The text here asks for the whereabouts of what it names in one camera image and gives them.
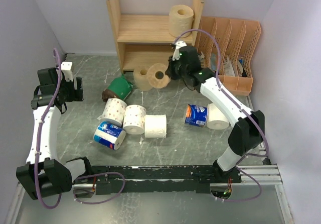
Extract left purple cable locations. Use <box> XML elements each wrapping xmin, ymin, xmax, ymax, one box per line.
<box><xmin>34</xmin><ymin>48</ymin><xmax>63</xmax><ymax>209</ymax></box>

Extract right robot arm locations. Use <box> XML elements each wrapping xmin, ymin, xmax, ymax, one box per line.
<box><xmin>166</xmin><ymin>41</ymin><xmax>267</xmax><ymax>183</ymax></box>

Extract orange plastic file organizer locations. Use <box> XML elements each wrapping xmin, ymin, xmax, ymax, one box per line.
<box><xmin>199</xmin><ymin>17</ymin><xmax>261</xmax><ymax>96</ymax></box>

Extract blue wrapped roll left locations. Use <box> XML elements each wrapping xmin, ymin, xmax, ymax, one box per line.
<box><xmin>93</xmin><ymin>121</ymin><xmax>126</xmax><ymax>150</ymax></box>

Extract plain white roll right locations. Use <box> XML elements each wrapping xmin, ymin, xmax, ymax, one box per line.
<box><xmin>206</xmin><ymin>103</ymin><xmax>230</xmax><ymax>130</ymax></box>

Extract plain white roll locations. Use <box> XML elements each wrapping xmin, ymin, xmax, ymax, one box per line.
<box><xmin>206</xmin><ymin>103</ymin><xmax>230</xmax><ymax>130</ymax></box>
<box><xmin>144</xmin><ymin>115</ymin><xmax>167</xmax><ymax>138</ymax></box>

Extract aluminium extrusion rail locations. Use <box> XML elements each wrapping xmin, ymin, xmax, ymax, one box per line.
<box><xmin>237</xmin><ymin>156</ymin><xmax>283</xmax><ymax>186</ymax></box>

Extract green brown paper roll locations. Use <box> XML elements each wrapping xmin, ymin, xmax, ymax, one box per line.
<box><xmin>102</xmin><ymin>75</ymin><xmax>133</xmax><ymax>102</ymax></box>

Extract dark items in organizer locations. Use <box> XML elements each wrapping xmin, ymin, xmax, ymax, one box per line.
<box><xmin>236</xmin><ymin>56</ymin><xmax>247</xmax><ymax>77</ymax></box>

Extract papers in organizer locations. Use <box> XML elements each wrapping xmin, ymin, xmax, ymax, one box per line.
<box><xmin>223</xmin><ymin>56</ymin><xmax>235</xmax><ymax>77</ymax></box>

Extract wooden two-tier shelf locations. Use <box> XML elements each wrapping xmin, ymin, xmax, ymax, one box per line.
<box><xmin>106</xmin><ymin>0</ymin><xmax>204</xmax><ymax>72</ymax></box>

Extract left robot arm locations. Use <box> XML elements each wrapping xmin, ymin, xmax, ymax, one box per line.
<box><xmin>16</xmin><ymin>62</ymin><xmax>94</xmax><ymax>200</ymax></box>

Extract blue wrapped roll right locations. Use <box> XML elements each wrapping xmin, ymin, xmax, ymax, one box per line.
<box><xmin>184</xmin><ymin>104</ymin><xmax>208</xmax><ymax>127</ymax></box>

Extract beige paper roll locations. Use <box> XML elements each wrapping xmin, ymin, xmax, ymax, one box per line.
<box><xmin>168</xmin><ymin>5</ymin><xmax>194</xmax><ymax>37</ymax></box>
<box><xmin>146</xmin><ymin>63</ymin><xmax>171</xmax><ymax>88</ymax></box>
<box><xmin>133</xmin><ymin>66</ymin><xmax>152</xmax><ymax>91</ymax></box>

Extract blue wrapped roll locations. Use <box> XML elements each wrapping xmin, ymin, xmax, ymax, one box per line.
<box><xmin>184</xmin><ymin>104</ymin><xmax>208</xmax><ymax>127</ymax></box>
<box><xmin>93</xmin><ymin>121</ymin><xmax>126</xmax><ymax>150</ymax></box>

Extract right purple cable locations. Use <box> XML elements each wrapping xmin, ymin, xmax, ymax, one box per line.
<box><xmin>173</xmin><ymin>29</ymin><xmax>269</xmax><ymax>202</ymax></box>

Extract pink dotted roll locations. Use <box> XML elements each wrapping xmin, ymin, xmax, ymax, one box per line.
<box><xmin>123</xmin><ymin>104</ymin><xmax>146</xmax><ymax>135</ymax></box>
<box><xmin>97</xmin><ymin>98</ymin><xmax>127</xmax><ymax>127</ymax></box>

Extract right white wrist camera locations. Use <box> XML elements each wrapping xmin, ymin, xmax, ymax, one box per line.
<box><xmin>172</xmin><ymin>41</ymin><xmax>187</xmax><ymax>61</ymax></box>

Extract white item in organizer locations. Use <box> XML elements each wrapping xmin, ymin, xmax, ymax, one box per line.
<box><xmin>198</xmin><ymin>52</ymin><xmax>205</xmax><ymax>60</ymax></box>

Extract pink dotted roll left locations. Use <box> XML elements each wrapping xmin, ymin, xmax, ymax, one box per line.
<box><xmin>97</xmin><ymin>98</ymin><xmax>127</xmax><ymax>127</ymax></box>

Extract plain white roll centre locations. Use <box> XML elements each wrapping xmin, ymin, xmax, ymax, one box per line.
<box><xmin>144</xmin><ymin>115</ymin><xmax>167</xmax><ymax>138</ymax></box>

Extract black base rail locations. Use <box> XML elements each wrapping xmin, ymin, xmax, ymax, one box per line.
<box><xmin>73</xmin><ymin>165</ymin><xmax>241</xmax><ymax>195</ymax></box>

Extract pink dotted roll right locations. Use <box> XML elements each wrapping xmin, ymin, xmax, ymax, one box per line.
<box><xmin>123</xmin><ymin>104</ymin><xmax>146</xmax><ymax>135</ymax></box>

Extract purple cable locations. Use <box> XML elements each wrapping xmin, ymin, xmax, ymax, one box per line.
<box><xmin>173</xmin><ymin>29</ymin><xmax>269</xmax><ymax>202</ymax></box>
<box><xmin>34</xmin><ymin>48</ymin><xmax>63</xmax><ymax>209</ymax></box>

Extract blue item in organizer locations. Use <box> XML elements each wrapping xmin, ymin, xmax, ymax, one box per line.
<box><xmin>210</xmin><ymin>53</ymin><xmax>217</xmax><ymax>72</ymax></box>

